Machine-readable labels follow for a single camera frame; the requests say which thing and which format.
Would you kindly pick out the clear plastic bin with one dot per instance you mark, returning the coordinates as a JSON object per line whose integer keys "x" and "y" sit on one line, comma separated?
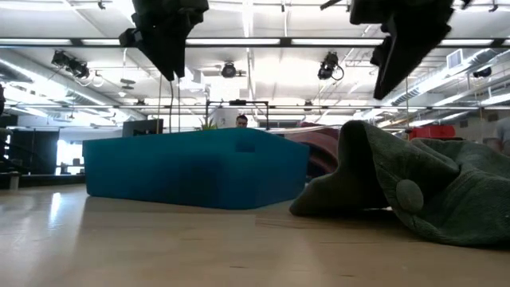
{"x": 303, "y": 129}

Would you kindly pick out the black ceiling spotlight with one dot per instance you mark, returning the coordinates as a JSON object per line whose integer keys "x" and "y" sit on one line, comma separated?
{"x": 71, "y": 64}
{"x": 229, "y": 70}
{"x": 327, "y": 65}

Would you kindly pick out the green knit hat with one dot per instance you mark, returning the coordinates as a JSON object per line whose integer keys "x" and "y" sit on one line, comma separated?
{"x": 430, "y": 187}

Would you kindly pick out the dark monitor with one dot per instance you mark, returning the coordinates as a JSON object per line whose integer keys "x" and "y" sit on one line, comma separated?
{"x": 142, "y": 127}

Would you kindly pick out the person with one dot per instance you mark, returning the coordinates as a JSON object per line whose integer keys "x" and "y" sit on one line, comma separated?
{"x": 503, "y": 135}
{"x": 241, "y": 120}

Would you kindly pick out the teal blue cushion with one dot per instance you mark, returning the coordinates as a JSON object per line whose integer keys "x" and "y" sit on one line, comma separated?
{"x": 195, "y": 167}

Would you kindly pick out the red box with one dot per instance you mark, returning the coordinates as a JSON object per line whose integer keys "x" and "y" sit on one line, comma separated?
{"x": 432, "y": 131}

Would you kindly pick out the black cabinet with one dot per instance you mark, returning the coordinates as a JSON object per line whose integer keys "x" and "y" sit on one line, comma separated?
{"x": 34, "y": 151}

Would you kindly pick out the small green potted plant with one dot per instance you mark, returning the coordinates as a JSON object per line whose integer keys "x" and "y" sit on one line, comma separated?
{"x": 208, "y": 124}

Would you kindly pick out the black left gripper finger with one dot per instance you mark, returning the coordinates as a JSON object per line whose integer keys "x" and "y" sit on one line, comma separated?
{"x": 167, "y": 44}
{"x": 128, "y": 38}

